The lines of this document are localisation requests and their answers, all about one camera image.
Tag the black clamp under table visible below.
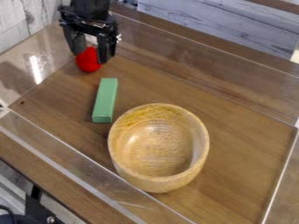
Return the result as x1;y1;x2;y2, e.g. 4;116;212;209
0;185;66;224

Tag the wooden bowl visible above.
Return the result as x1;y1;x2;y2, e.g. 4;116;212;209
107;103;211;193

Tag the red plush strawberry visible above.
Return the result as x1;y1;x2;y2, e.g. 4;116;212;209
76;46;102;73

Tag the clear acrylic barrier wall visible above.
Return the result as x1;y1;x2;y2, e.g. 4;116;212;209
0;11;299;224

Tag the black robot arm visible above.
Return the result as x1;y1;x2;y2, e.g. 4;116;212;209
57;0;122;64

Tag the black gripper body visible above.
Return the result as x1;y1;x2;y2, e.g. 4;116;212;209
57;5;120;42

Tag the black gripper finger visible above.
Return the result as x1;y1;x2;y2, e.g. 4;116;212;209
63;26;87;56
98;33;118;64

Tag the green rectangular block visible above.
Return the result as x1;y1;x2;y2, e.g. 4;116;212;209
92;78;118;123

